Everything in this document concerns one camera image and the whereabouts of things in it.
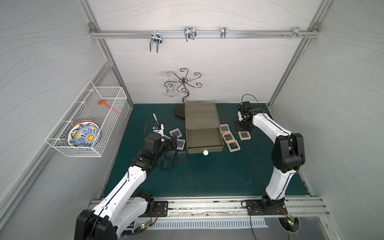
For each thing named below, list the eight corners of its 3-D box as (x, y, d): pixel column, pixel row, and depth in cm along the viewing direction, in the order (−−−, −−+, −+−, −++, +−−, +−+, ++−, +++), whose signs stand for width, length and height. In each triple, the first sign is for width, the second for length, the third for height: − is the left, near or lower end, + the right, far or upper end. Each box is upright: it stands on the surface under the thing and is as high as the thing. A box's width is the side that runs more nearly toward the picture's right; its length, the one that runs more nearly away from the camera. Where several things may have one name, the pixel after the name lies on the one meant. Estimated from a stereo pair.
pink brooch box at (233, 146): (230, 152, 96) (230, 151, 94) (226, 143, 100) (226, 142, 99) (240, 150, 97) (241, 148, 95) (235, 141, 101) (236, 139, 100)
